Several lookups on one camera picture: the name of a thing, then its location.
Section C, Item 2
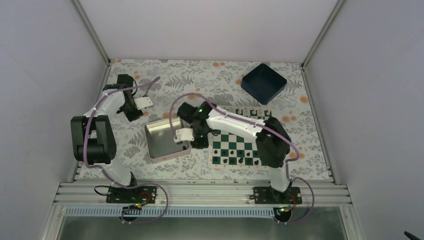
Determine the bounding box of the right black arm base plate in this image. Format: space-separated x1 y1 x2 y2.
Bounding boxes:
249 186 303 205

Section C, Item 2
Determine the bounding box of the metal tin of chess pieces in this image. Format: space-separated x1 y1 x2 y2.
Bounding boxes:
144 118 191 164

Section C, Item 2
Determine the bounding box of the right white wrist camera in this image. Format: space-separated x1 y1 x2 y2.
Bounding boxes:
173 128 195 143

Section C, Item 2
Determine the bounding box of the floral patterned table mat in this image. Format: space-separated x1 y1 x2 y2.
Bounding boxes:
79 58 330 181

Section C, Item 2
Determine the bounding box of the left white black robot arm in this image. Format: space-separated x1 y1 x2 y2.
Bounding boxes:
70 74 143 203

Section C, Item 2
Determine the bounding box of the green white chess board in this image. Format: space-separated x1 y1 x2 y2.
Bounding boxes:
208 105 273 171

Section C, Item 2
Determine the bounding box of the aluminium front rail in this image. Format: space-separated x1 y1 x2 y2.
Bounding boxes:
53 180 353 207

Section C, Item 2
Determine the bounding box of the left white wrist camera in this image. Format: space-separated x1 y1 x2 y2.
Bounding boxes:
134 96 154 110

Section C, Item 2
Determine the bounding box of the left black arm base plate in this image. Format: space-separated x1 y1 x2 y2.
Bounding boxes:
105 185 157 204

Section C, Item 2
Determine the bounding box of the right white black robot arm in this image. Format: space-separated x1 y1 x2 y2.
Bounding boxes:
172 101 295 204

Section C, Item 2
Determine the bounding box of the dark blue square bin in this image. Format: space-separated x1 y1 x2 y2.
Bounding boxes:
240 63 288 105

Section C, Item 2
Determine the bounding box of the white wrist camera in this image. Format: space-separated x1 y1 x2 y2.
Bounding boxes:
173 128 195 143
134 96 154 110

